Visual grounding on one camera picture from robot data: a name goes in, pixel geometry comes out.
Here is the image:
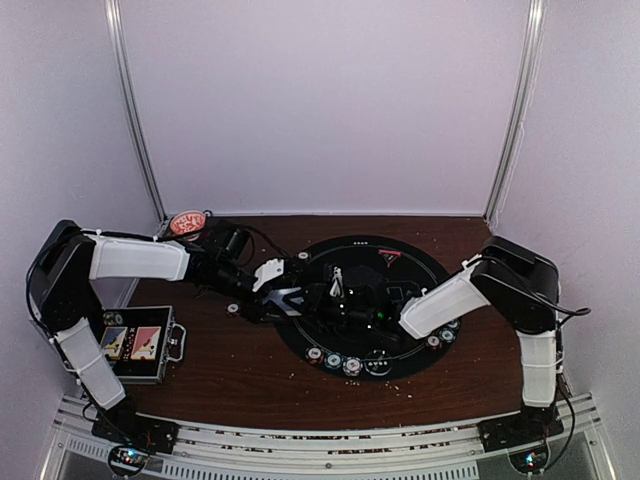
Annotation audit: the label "red black all-in triangle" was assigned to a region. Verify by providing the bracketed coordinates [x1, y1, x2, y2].
[378, 249, 403, 268]

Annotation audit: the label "green white chips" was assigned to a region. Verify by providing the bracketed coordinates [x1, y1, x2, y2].
[439, 328, 456, 344]
[324, 352, 342, 370]

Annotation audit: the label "blue card deck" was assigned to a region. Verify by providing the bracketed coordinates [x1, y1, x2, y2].
[263, 287, 304, 317]

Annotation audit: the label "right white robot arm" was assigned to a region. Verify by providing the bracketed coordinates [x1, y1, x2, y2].
[294, 236, 559, 442]

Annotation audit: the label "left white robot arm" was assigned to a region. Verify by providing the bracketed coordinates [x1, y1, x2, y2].
[25, 219, 303, 444]

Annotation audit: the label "round black poker mat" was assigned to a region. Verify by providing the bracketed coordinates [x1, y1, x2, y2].
[275, 235, 455, 381]

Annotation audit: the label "red white patterned bowl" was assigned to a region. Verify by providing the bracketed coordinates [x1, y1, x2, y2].
[169, 210, 207, 236]

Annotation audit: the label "red card box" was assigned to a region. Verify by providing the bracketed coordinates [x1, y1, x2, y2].
[130, 326, 162, 361]

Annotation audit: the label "aluminium poker case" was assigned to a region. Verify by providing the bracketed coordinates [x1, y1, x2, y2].
[89, 305, 187, 385]

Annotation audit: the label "chips in case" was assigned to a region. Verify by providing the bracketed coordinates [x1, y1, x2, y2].
[102, 310, 124, 327]

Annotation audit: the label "yellow blue card box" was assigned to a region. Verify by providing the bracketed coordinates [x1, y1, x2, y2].
[100, 326, 128, 360]

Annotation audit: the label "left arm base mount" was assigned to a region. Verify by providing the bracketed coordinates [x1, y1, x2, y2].
[91, 414, 179, 454]

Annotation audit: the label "aluminium front rail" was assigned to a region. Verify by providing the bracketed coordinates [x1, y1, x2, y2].
[35, 407, 625, 479]

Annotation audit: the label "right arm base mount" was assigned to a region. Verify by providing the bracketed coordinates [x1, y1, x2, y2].
[477, 412, 564, 453]

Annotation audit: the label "left aluminium frame post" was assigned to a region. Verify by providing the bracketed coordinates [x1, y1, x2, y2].
[104, 0, 167, 222]

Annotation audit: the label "aluminium frame post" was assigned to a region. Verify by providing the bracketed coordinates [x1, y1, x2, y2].
[104, 0, 167, 222]
[483, 0, 547, 229]

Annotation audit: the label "right aluminium frame post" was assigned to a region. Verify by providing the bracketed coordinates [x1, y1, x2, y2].
[483, 0, 547, 229]

